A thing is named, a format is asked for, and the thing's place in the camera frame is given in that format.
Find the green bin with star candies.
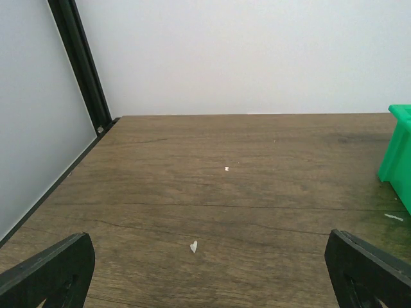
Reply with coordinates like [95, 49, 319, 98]
[378, 105, 411, 213]

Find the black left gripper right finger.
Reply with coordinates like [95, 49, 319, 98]
[324, 229, 410, 307]

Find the black enclosure frame post left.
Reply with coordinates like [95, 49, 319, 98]
[48, 0, 118, 135]

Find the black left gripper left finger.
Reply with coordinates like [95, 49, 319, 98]
[1, 233, 95, 307]

